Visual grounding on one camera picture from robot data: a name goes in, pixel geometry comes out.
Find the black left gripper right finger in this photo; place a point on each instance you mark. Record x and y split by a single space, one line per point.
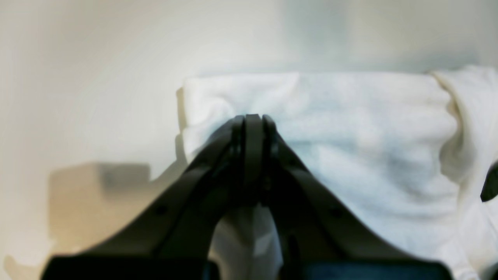
320 238

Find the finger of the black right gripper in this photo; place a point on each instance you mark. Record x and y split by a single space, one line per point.
490 187

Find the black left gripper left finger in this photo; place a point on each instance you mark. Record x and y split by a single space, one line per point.
170 240

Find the white printed t-shirt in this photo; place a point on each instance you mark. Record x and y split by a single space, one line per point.
407 153

